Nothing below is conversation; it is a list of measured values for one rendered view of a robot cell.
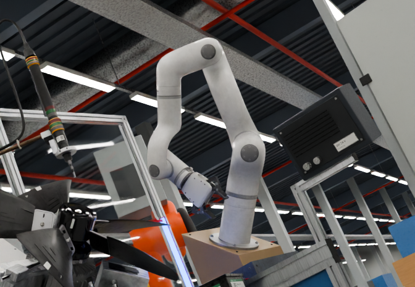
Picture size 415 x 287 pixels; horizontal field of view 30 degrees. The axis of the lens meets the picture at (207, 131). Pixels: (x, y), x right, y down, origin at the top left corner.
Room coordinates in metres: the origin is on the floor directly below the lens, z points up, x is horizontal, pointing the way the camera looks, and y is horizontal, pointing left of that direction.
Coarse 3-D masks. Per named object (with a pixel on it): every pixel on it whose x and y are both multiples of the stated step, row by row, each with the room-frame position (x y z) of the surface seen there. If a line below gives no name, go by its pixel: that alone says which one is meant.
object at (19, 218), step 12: (0, 192) 2.21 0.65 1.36; (0, 204) 2.19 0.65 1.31; (12, 204) 2.21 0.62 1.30; (24, 204) 2.23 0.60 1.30; (0, 216) 2.18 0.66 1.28; (12, 216) 2.20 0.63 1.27; (24, 216) 2.22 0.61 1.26; (0, 228) 2.17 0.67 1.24; (12, 228) 2.20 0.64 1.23; (24, 228) 2.21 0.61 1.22
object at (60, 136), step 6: (24, 42) 2.37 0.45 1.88; (30, 48) 2.37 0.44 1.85; (24, 54) 2.37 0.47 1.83; (30, 54) 2.36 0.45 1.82; (54, 132) 2.37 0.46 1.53; (60, 132) 2.37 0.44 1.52; (60, 138) 2.36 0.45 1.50; (66, 138) 2.38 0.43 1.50; (60, 144) 2.37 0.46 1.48; (66, 144) 2.37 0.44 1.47; (66, 156) 2.37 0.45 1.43
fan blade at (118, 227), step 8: (112, 224) 2.42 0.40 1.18; (120, 224) 2.45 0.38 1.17; (128, 224) 2.47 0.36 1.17; (136, 224) 2.49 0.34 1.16; (144, 224) 2.50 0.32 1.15; (152, 224) 2.51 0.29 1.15; (160, 224) 2.51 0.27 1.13; (168, 224) 2.51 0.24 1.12; (104, 232) 2.49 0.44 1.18; (112, 232) 2.54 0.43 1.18
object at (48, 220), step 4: (36, 212) 2.25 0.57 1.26; (40, 212) 2.25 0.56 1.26; (44, 212) 2.26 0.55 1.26; (48, 212) 2.26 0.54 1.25; (52, 212) 2.27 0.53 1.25; (36, 216) 2.25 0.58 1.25; (40, 216) 2.25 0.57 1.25; (44, 216) 2.26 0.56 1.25; (48, 216) 2.26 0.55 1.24; (52, 216) 2.27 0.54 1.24; (36, 220) 2.24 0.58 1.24; (40, 220) 2.25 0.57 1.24; (44, 220) 2.26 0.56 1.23; (48, 220) 2.26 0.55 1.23; (52, 220) 2.27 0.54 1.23; (36, 224) 2.24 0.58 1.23; (44, 224) 2.25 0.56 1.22; (48, 224) 2.26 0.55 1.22; (52, 224) 2.27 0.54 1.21; (32, 228) 2.23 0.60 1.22; (36, 228) 2.24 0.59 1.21; (40, 228) 2.25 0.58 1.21
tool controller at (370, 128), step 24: (336, 96) 2.20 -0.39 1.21; (288, 120) 2.29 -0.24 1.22; (312, 120) 2.26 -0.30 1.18; (336, 120) 2.24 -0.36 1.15; (360, 120) 2.22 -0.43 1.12; (288, 144) 2.33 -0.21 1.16; (312, 144) 2.30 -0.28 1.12; (336, 144) 2.27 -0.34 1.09; (360, 144) 2.25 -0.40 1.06; (312, 168) 2.34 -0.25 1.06
